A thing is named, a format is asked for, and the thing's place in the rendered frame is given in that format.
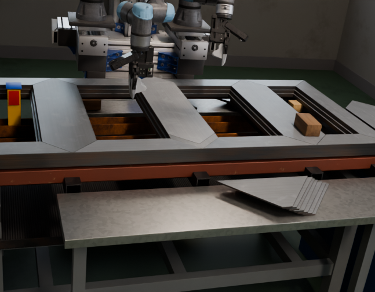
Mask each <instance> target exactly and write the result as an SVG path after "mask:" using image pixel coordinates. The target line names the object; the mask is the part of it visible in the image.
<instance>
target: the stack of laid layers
mask: <svg viewBox="0 0 375 292"><path fill-rule="evenodd" d="M177 87H178V88H179V89H180V90H181V91H182V93H183V94H184V95H185V96H186V97H228V98H229V99H230V100H231V101H232V102H233V103H234V104H235V105H236V106H237V107H238V108H239V109H240V110H241V111H242V112H243V113H244V114H245V115H246V116H247V117H248V118H249V119H250V120H251V121H252V122H253V123H254V124H255V125H256V126H257V127H258V128H259V129H260V130H261V131H262V132H263V133H264V134H265V135H266V136H282V134H281V133H280V132H279V131H278V130H277V129H276V128H275V127H274V126H273V125H272V124H270V123H269V121H267V120H266V119H265V117H263V116H262V114H260V113H259V112H258V111H257V110H256V109H255V108H254V107H253V106H252V105H251V104H250V103H248V102H247V101H246V100H245V99H244V98H243V97H242V96H241V95H240V94H239V93H238V92H237V91H236V90H235V89H234V88H233V87H232V86H177ZM77 88H78V90H79V94H80V96H81V97H131V96H130V94H129V86H109V85H77ZM268 88H270V89H271V90H272V91H273V92H274V93H276V94H277V95H278V96H279V97H293V98H294V99H296V100H297V101H298V102H299V103H300V104H302V105H303V106H305V108H307V109H308V110H310V111H311V112H312V113H313V114H314V115H316V116H317V117H318V118H319V119H321V120H322V121H324V122H325V123H326V124H327V125H328V126H330V127H331V128H332V129H333V130H335V131H336V132H337V133H338V134H358V132H356V131H355V130H354V129H352V128H351V127H349V126H348V125H347V124H346V123H344V122H343V121H342V120H340V119H339V118H338V117H336V116H335V115H333V114H332V113H331V112H330V111H328V110H327V109H326V108H324V107H323V106H321V105H320V104H319V103H317V102H316V101H315V100H313V99H312V98H311V97H310V96H308V95H307V94H305V93H304V92H303V91H301V90H300V89H299V88H297V87H296V86H268ZM7 97H8V93H7V89H6V85H0V98H7ZM20 98H30V104H31V112H32V120H33V124H34V132H35V141H42V138H41V131H40V127H39V120H38V113H37V106H36V102H35V95H34V88H33V85H22V86H21V89H20ZM134 98H135V99H136V101H137V103H138V105H139V106H140V108H141V110H142V112H143V113H144V115H145V117H146V118H147V120H148V122H149V123H150V125H151V127H152V129H153V130H154V132H155V134H156V136H157V137H158V138H171V139H174V140H177V141H180V142H183V143H186V144H189V145H193V146H195V147H199V148H201V149H167V150H148V151H111V152H73V153H53V154H16V155H0V169H25V168H41V167H71V166H101V165H131V164H147V163H177V162H207V161H224V160H253V159H284V158H314V157H330V156H360V155H375V143H374V144H336V145H299V146H280V147H242V148H205V147H206V146H207V145H209V144H210V143H212V142H213V141H214V140H216V139H217V138H218V137H217V135H216V134H213V135H212V136H210V137H209V138H207V139H206V140H205V141H203V142H202V143H200V144H198V143H194V142H192V141H188V140H185V139H182V138H179V137H176V136H172V135H169V134H168V133H167V131H166V130H165V128H164V127H163V125H162V124H161V122H160V120H159V119H158V117H157V116H156V114H155V112H154V111H153V109H152V108H151V106H150V105H149V103H148V101H147V100H146V98H145V97H144V95H143V94H142V92H140V93H136V94H135V95H134ZM204 148H205V149H204Z"/></svg>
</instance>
